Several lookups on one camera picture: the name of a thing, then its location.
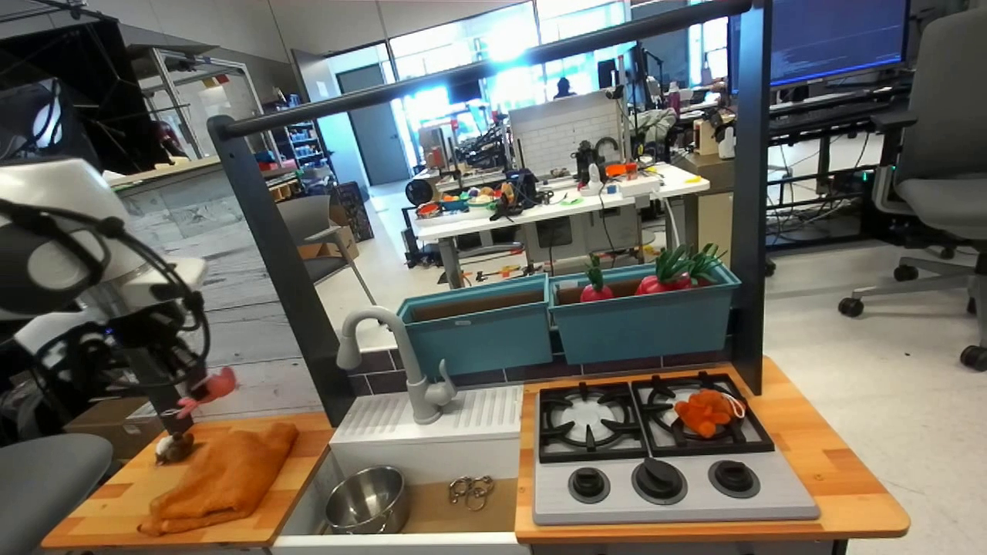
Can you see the single red radish toy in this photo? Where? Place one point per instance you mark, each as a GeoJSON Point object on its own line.
{"type": "Point", "coordinates": [595, 284]}

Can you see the white toy sink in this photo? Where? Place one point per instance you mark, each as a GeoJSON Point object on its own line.
{"type": "Point", "coordinates": [434, 433]}

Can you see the small steel pot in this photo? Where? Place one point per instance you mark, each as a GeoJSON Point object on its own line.
{"type": "Point", "coordinates": [367, 501]}

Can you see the black stove knob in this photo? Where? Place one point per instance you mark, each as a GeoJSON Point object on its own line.
{"type": "Point", "coordinates": [590, 484]}
{"type": "Point", "coordinates": [736, 480]}
{"type": "Point", "coordinates": [658, 482]}

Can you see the brown and white plush toy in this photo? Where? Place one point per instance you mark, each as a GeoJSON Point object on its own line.
{"type": "Point", "coordinates": [178, 452]}

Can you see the black computer desk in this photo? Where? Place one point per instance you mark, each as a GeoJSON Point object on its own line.
{"type": "Point", "coordinates": [834, 133]}

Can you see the grey padded seat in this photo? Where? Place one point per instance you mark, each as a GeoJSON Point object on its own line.
{"type": "Point", "coordinates": [48, 493]}

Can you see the grey toy stove top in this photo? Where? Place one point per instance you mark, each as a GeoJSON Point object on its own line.
{"type": "Point", "coordinates": [666, 503]}

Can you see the beige background chair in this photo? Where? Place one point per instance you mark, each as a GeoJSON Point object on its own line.
{"type": "Point", "coordinates": [313, 232]}

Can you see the orange terry towel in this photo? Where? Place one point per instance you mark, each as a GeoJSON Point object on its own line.
{"type": "Point", "coordinates": [221, 480]}

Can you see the white cluttered work table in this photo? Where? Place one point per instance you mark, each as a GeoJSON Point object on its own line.
{"type": "Point", "coordinates": [574, 204]}

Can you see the black metal kitchen frame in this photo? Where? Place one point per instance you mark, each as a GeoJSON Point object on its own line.
{"type": "Point", "coordinates": [749, 204]}

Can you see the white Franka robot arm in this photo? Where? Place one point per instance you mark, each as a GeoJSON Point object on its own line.
{"type": "Point", "coordinates": [72, 187]}

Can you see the grey toy faucet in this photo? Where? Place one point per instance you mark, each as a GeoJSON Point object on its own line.
{"type": "Point", "coordinates": [418, 395]}

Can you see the grey office chair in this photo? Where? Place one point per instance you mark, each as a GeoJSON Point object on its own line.
{"type": "Point", "coordinates": [942, 156]}

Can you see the red radish toy bunch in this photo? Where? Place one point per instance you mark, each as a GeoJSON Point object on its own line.
{"type": "Point", "coordinates": [674, 271]}

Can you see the grey wood backsplash panel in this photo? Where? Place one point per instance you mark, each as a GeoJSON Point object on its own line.
{"type": "Point", "coordinates": [257, 359]}

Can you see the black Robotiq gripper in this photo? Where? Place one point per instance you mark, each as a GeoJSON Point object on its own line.
{"type": "Point", "coordinates": [157, 359]}

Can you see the teal plastic planter bin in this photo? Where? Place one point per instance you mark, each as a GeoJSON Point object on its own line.
{"type": "Point", "coordinates": [644, 328]}
{"type": "Point", "coordinates": [478, 339]}

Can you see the orange plush toy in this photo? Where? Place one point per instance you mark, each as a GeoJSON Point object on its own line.
{"type": "Point", "coordinates": [707, 413]}

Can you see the pink plush toy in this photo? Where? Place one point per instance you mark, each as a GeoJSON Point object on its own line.
{"type": "Point", "coordinates": [218, 386]}

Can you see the computer monitor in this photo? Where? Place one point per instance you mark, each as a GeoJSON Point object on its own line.
{"type": "Point", "coordinates": [836, 42]}

